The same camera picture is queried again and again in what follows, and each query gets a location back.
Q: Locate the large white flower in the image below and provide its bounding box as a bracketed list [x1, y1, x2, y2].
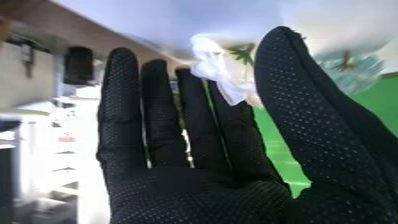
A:
[188, 33, 267, 110]

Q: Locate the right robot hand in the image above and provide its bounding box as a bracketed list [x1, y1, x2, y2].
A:
[94, 25, 398, 224]

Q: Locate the pale teal flower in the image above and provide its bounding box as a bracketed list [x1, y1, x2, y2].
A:
[315, 49, 387, 96]

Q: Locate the white sheet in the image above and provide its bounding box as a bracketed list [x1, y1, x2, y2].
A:
[48, 0, 398, 78]

